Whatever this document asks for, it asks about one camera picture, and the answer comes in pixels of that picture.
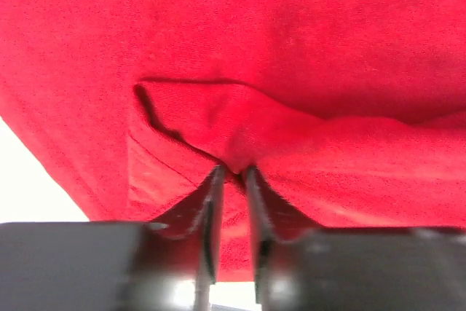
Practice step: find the dark red t-shirt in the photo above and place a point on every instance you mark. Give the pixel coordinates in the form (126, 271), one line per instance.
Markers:
(354, 110)

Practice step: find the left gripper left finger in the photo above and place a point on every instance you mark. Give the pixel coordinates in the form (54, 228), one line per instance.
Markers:
(168, 263)

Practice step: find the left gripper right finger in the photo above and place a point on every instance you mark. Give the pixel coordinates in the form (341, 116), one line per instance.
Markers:
(300, 264)

